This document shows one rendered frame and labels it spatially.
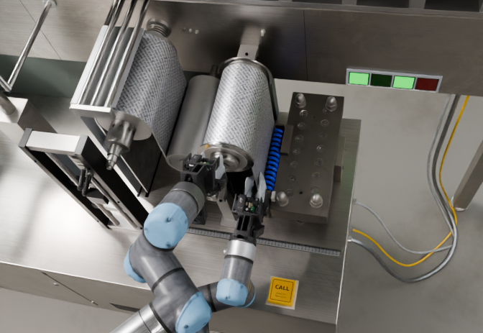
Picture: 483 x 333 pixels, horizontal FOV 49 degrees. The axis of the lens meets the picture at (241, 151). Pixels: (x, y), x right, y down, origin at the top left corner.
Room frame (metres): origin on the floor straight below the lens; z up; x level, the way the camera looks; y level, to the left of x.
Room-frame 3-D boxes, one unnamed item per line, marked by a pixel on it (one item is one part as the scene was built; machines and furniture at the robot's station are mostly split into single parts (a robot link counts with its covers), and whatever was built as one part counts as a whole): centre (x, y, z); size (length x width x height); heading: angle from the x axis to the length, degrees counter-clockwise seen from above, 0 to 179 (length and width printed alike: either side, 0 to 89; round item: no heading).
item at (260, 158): (0.75, -0.07, 1.11); 0.23 x 0.01 x 0.18; 154
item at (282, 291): (0.38, 0.00, 0.91); 0.07 x 0.07 x 0.02; 64
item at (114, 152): (0.70, 0.30, 1.33); 0.06 x 0.03 x 0.03; 154
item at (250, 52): (0.93, -0.09, 1.28); 0.06 x 0.05 x 0.02; 154
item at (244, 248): (0.46, 0.08, 1.11); 0.08 x 0.05 x 0.08; 64
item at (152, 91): (0.83, 0.10, 1.16); 0.39 x 0.23 x 0.51; 64
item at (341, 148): (0.70, -0.28, 0.96); 0.10 x 0.03 x 0.11; 154
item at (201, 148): (0.66, 0.04, 1.25); 0.15 x 0.01 x 0.15; 64
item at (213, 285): (0.39, 0.12, 1.01); 0.11 x 0.08 x 0.11; 89
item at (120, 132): (0.75, 0.28, 1.33); 0.06 x 0.06 x 0.06; 64
